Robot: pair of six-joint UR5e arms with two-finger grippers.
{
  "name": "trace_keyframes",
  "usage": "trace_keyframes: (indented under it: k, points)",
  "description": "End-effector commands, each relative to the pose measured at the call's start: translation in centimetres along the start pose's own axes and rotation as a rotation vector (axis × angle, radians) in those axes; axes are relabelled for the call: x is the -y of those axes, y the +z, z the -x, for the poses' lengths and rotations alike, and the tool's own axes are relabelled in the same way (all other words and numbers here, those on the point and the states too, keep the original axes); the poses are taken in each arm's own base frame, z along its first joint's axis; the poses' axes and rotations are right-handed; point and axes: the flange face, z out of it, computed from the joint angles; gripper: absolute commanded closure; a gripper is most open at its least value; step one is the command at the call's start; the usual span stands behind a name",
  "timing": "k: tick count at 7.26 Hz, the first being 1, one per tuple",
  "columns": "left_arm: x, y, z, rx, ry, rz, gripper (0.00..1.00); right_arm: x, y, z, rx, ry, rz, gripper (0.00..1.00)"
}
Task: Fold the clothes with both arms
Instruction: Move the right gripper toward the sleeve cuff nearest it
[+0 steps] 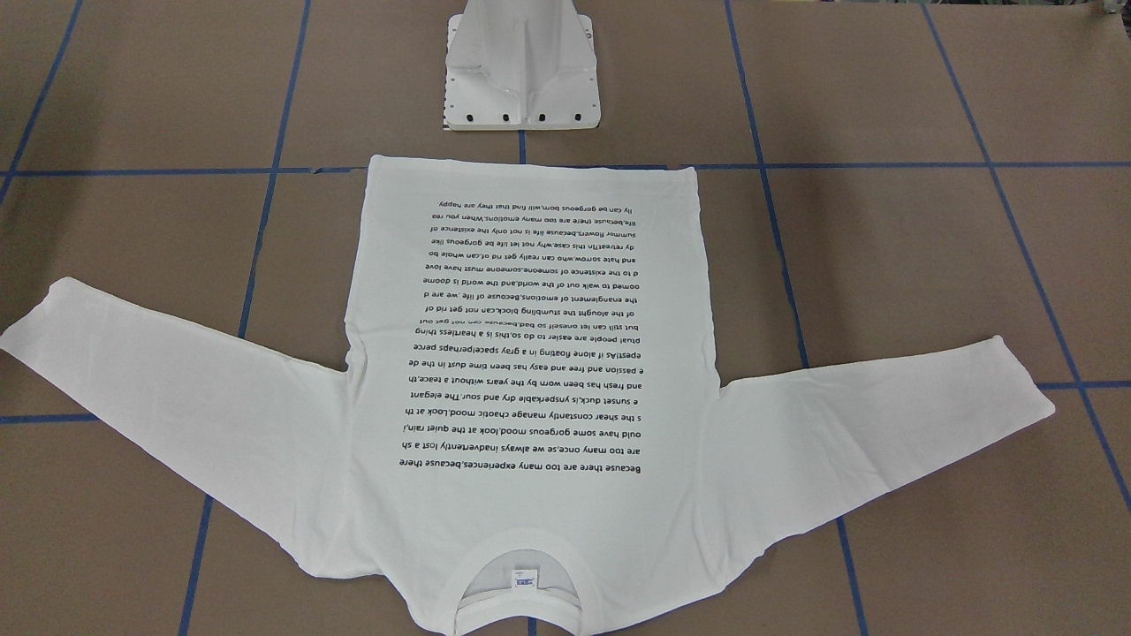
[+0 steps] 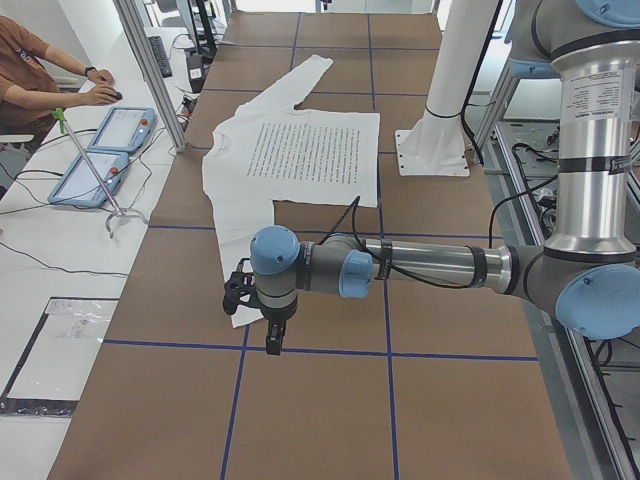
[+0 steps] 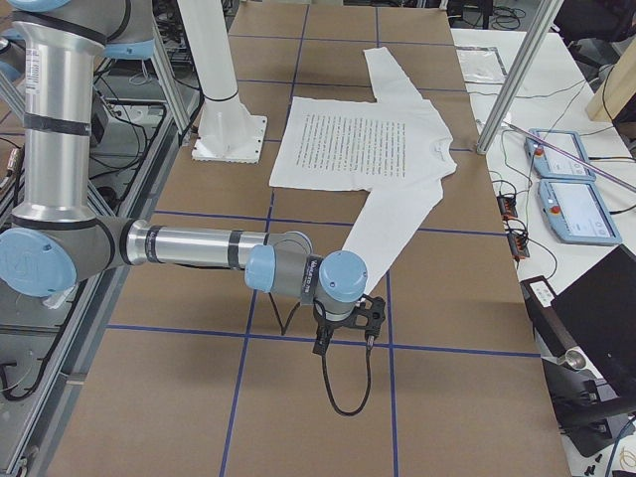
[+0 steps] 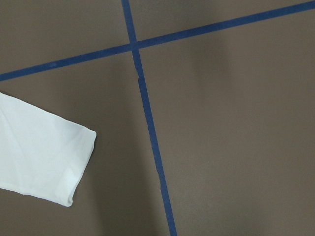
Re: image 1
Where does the white long-sleeve printed shirt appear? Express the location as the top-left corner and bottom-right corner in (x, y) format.
(3, 155), (1054, 635)

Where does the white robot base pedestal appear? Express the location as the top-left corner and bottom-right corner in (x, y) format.
(444, 1), (601, 132)

